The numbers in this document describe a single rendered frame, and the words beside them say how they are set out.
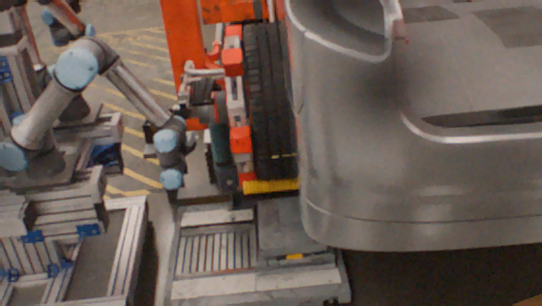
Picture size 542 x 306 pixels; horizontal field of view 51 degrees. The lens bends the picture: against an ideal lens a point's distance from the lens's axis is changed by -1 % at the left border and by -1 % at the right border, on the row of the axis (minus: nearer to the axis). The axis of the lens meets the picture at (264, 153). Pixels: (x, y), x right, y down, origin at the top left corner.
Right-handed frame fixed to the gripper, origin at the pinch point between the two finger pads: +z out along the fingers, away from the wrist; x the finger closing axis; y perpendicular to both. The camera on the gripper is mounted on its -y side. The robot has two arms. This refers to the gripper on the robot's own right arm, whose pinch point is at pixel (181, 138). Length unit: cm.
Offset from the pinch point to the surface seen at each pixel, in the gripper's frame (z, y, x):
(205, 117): 15.3, 1.0, -9.1
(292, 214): 17, -54, -42
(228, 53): 1.8, 32.2, -22.9
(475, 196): -83, 18, -85
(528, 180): -85, 23, -97
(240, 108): -5.4, 12.8, -25.0
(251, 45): 8.8, 32.4, -31.3
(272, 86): -5.2, 20.4, -37.7
